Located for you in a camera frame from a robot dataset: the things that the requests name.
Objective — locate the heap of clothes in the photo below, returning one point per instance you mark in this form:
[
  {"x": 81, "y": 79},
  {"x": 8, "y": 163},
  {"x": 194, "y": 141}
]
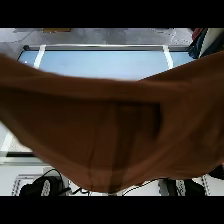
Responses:
[{"x": 208, "y": 40}]

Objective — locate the brown garment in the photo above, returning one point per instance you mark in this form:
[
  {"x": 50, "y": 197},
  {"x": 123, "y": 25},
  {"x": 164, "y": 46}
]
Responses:
[{"x": 100, "y": 126}]

